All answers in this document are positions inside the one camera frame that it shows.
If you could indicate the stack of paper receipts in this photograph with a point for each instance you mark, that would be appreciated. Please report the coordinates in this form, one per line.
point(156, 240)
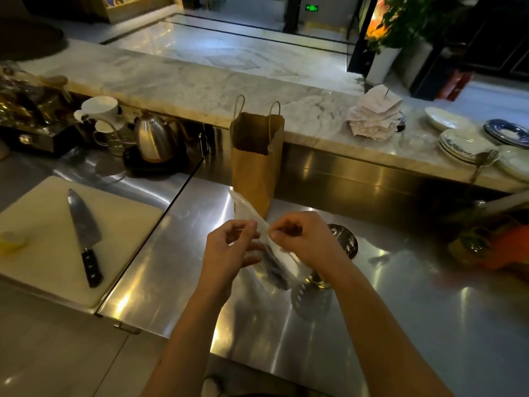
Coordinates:
point(376, 115)

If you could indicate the blue rimmed plate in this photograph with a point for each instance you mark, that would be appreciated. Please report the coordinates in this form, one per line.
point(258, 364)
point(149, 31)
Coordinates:
point(507, 133)

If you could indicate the person's right thumb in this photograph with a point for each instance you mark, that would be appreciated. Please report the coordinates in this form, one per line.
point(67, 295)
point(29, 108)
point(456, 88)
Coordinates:
point(283, 234)

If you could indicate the white planter with green plant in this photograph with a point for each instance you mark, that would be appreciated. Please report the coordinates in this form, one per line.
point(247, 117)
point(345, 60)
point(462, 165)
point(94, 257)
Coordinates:
point(396, 33)

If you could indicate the person's left forearm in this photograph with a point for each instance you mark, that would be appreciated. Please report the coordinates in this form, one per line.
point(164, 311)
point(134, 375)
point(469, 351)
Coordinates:
point(186, 347)

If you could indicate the glass mug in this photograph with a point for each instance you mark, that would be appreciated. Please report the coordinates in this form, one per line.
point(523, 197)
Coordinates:
point(110, 141)

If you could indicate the black kettle base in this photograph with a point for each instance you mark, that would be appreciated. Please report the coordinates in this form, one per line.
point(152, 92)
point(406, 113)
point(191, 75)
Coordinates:
point(155, 165)

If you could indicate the white cutting board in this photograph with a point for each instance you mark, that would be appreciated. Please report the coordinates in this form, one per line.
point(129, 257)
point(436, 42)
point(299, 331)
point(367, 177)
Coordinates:
point(58, 239)

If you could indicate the person's left thumb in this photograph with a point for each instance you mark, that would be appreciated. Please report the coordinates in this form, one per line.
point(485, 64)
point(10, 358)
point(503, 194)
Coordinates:
point(248, 234)

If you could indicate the stainless steel kettle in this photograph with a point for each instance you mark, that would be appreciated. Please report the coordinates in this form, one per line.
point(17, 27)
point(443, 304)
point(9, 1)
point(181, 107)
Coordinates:
point(153, 138)

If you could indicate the metal stemmed cup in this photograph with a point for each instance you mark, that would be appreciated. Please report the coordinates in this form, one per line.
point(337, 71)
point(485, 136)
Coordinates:
point(343, 243)

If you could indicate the white oval plate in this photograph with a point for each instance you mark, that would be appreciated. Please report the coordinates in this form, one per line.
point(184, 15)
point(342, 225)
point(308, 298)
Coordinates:
point(446, 119)

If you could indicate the clear plastic bag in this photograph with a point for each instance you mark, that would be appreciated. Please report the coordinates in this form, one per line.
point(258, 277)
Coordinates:
point(268, 248)

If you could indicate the yellow lemon piece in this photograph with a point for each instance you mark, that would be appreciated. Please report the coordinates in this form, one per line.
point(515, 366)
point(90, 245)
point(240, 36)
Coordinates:
point(11, 241)

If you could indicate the white ceramic cup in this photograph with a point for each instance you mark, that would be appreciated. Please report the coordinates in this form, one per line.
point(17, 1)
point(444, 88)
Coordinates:
point(101, 108)

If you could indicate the person's right hand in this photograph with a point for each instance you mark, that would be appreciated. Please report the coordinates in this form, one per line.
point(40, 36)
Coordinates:
point(314, 243)

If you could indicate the green exit sign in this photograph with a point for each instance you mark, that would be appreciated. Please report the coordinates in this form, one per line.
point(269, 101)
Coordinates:
point(312, 8)

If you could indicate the orange container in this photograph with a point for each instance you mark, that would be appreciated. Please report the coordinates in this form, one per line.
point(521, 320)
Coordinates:
point(496, 243)

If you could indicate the stack of white plates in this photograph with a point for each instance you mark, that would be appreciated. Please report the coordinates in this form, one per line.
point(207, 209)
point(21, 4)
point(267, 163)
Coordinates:
point(465, 145)

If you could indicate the person's right forearm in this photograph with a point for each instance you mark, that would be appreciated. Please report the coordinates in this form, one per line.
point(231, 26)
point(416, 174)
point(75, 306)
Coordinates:
point(380, 339)

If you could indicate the brown paper bag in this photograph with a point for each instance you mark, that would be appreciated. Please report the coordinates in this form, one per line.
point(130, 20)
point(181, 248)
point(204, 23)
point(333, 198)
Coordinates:
point(256, 169)

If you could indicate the person's left hand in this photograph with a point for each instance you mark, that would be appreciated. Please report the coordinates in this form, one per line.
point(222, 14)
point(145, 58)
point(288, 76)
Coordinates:
point(225, 260)

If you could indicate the metal spoon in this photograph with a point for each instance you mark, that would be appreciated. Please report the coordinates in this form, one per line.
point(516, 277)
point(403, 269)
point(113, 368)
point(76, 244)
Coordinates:
point(482, 163)

